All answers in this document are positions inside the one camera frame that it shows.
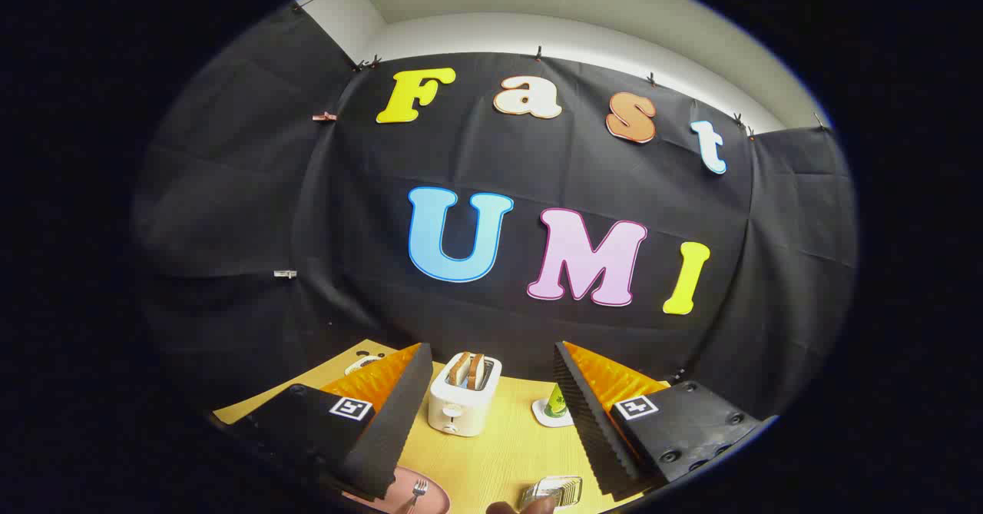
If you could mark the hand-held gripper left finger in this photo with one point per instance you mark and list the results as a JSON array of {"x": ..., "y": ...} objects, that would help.
[{"x": 388, "y": 429}]

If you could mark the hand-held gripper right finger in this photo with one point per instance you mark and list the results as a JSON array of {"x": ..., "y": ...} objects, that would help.
[{"x": 587, "y": 422}]

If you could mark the green label drink bottle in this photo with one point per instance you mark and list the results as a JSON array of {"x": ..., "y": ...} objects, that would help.
[{"x": 557, "y": 402}]

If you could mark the white coaster dish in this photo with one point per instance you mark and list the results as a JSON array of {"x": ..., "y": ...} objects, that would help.
[{"x": 547, "y": 416}]

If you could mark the pink plate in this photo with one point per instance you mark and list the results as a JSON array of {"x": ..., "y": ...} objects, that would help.
[{"x": 399, "y": 499}]

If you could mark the white divided sauce dish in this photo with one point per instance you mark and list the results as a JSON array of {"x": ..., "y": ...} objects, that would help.
[{"x": 362, "y": 363}]

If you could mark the white toaster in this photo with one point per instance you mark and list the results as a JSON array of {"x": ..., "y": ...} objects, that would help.
[{"x": 461, "y": 410}]

